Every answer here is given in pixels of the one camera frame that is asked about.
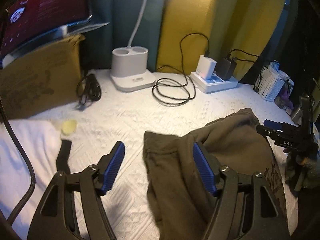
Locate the olive brown t-shirt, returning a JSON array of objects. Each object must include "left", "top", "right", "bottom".
[{"left": 143, "top": 107, "right": 288, "bottom": 240}]

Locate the steel thermos tumbler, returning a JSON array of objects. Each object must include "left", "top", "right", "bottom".
[{"left": 290, "top": 95, "right": 310, "bottom": 126}]

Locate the purple plush toy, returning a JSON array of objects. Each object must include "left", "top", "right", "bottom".
[{"left": 274, "top": 79, "right": 293, "bottom": 110}]

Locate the white plastic basket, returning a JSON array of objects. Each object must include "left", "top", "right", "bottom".
[{"left": 254, "top": 67, "right": 284, "bottom": 102}]

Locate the white folded cloth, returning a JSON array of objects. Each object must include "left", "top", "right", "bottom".
[{"left": 0, "top": 120, "right": 62, "bottom": 239}]

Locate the small yellow round object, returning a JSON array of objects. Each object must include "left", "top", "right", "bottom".
[{"left": 61, "top": 120, "right": 77, "bottom": 135}]

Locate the white power strip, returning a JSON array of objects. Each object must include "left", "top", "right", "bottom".
[{"left": 190, "top": 72, "right": 238, "bottom": 93}]

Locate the black charger adapter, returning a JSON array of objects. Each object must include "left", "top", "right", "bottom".
[{"left": 215, "top": 57, "right": 236, "bottom": 81}]

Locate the white charger adapter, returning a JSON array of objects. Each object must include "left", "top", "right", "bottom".
[{"left": 196, "top": 55, "right": 217, "bottom": 80}]

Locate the yellow curtain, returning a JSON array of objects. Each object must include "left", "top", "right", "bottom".
[{"left": 156, "top": 0, "right": 285, "bottom": 79}]

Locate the brown cardboard box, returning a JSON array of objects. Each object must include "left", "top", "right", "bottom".
[{"left": 1, "top": 34, "right": 85, "bottom": 120}]

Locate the white desk lamp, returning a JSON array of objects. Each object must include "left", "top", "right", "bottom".
[{"left": 109, "top": 0, "right": 218, "bottom": 93}]

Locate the black strap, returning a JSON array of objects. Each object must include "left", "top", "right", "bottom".
[{"left": 55, "top": 139, "right": 72, "bottom": 174}]

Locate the black braided cable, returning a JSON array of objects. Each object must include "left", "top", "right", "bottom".
[{"left": 0, "top": 100, "right": 36, "bottom": 227}]

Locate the black cable bundle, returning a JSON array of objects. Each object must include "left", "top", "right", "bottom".
[{"left": 75, "top": 73, "right": 103, "bottom": 111}]

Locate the black coiled cable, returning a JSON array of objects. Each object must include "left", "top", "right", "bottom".
[{"left": 152, "top": 32, "right": 211, "bottom": 106}]

